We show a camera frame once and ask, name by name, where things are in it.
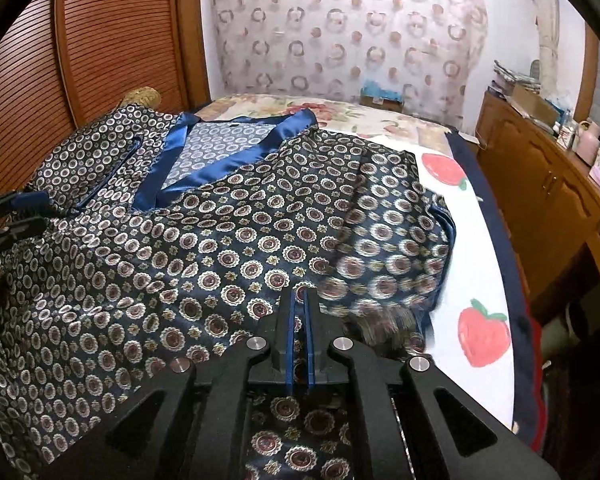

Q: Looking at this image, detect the pink kettle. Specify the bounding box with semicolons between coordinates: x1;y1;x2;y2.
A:
577;120;600;166

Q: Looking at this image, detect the wooden louvered wardrobe door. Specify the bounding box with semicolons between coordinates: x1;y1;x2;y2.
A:
0;0;211;186

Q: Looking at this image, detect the dark blue patterned satin shirt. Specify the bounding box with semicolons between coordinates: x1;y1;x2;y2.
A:
0;102;458;480

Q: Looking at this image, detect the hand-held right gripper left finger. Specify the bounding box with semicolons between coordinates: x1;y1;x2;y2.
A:
37;290;297;480

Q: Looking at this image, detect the white flower print bed sheet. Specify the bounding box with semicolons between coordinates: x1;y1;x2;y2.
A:
420;132;531;433

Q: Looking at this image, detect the ring pattern curtain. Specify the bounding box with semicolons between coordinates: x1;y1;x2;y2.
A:
207;0;491;133

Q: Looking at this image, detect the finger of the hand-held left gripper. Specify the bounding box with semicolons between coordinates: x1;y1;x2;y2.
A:
0;191;50;248

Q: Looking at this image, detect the dark blue blanket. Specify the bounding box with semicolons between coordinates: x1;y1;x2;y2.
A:
447;130;546;433

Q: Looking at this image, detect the cardboard box with blue cloth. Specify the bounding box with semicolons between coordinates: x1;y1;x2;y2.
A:
360;80;406;113

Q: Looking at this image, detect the stack of newspapers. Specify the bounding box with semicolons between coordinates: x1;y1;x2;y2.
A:
492;59;536;96

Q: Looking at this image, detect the wooden sideboard cabinet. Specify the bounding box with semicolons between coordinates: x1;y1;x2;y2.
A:
475;90;600;311

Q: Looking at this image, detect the cream floral quilt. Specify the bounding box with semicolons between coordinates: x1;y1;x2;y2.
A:
195;94;451;147

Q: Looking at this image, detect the golden yellow pillow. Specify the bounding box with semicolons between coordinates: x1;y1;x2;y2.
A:
115;87;162;109

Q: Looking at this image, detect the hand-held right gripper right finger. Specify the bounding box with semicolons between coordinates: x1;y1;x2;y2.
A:
304;290;563;480

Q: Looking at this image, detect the open cardboard box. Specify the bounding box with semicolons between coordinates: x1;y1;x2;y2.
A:
509;82;561;128

